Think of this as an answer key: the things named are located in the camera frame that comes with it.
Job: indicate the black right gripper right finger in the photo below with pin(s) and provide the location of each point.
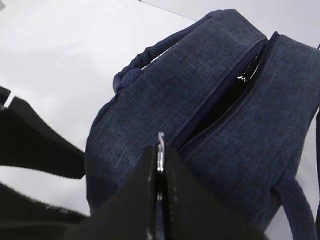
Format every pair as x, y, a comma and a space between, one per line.
190, 212

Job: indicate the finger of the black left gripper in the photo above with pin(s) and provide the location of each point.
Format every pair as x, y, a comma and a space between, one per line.
24, 218
26, 141

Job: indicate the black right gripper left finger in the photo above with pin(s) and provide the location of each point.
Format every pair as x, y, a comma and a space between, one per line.
129, 214

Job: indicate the navy blue lunch bag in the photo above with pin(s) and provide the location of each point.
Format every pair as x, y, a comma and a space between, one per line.
235, 105

